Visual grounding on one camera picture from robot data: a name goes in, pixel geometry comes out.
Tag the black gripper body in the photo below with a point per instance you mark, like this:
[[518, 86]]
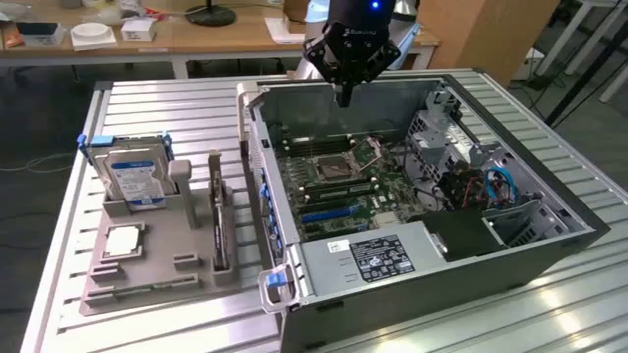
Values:
[[354, 44]]

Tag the black Nvidia graphics card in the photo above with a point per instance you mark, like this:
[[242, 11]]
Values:
[[218, 220]]

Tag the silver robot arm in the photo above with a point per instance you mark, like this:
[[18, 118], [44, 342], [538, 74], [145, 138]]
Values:
[[316, 14]]

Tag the white paper sheets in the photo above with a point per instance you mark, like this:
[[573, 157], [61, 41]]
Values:
[[284, 36]]

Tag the brown cardboard box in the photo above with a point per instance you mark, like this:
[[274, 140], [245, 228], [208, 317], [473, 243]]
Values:
[[296, 14]]

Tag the wooden desk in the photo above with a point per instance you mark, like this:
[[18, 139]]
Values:
[[220, 40]]

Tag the wooden cabinet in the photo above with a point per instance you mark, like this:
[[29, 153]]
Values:
[[485, 40]]

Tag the black lamp base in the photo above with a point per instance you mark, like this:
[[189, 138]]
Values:
[[210, 16]]

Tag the metal disk bay cage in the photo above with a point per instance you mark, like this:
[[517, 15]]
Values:
[[432, 143]]

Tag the metal socket cover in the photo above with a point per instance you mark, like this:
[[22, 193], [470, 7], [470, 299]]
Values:
[[368, 152]]

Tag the CPU socket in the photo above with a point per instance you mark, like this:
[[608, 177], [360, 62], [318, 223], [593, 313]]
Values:
[[336, 169]]

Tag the small white box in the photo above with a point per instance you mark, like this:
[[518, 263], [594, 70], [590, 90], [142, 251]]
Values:
[[137, 31]]

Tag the installed RAM stick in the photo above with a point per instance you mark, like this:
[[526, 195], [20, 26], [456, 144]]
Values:
[[342, 192]]

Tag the black case fan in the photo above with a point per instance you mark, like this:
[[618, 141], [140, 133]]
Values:
[[453, 187]]

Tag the green motherboard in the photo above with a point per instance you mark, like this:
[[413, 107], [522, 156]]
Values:
[[385, 200]]

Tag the black expansion slot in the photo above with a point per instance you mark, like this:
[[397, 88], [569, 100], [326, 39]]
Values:
[[318, 205]]

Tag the silver chipset heatsink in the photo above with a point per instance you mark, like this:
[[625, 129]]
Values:
[[389, 218]]

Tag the white round part on box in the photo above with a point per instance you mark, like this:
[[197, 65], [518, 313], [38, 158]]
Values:
[[93, 35]]

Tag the hard disk with blue carrier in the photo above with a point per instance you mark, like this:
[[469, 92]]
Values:
[[132, 176]]

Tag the black air shroud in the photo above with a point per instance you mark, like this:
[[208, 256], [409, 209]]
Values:
[[456, 235]]

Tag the grey cup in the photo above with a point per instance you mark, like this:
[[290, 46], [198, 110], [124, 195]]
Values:
[[69, 3]]

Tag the white box with dark top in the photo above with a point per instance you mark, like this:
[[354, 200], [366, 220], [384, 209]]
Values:
[[38, 34]]

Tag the grey power supply unit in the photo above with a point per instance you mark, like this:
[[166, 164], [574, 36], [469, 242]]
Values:
[[338, 272]]

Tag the grey parts rack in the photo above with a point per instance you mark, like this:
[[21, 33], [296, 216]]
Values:
[[161, 250]]

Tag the orange item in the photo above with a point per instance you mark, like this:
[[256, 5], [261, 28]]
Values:
[[13, 39]]

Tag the silver CPU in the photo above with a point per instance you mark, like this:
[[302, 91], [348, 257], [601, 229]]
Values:
[[121, 240]]

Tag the black open PC case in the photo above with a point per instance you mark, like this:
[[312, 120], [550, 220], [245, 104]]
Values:
[[441, 294]]

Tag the green loose RAM stick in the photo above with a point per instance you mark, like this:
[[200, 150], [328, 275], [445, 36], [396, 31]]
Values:
[[146, 288]]

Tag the white table frame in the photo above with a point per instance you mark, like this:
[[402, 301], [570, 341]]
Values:
[[573, 33]]

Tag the black slanted post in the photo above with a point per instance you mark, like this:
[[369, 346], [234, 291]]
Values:
[[584, 81]]

